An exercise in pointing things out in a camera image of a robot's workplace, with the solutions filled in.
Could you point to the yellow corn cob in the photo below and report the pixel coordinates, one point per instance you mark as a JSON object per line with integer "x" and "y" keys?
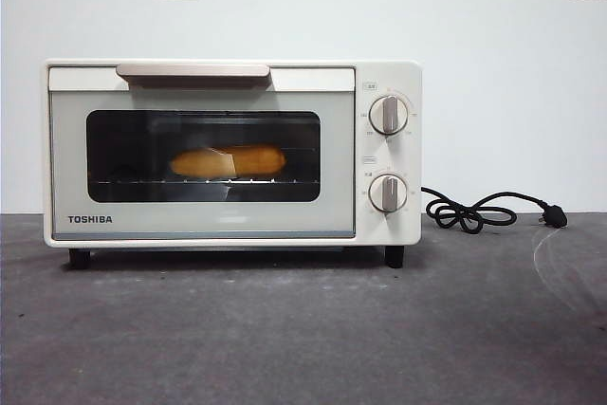
{"x": 256, "y": 160}

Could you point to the oven timer knob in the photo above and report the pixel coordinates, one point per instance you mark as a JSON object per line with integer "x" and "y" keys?
{"x": 389, "y": 193}

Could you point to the white Toshiba toaster oven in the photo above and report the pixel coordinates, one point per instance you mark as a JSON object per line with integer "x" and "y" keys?
{"x": 412, "y": 158}

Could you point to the oven temperature knob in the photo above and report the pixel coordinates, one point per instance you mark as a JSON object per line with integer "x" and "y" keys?
{"x": 389, "y": 114}

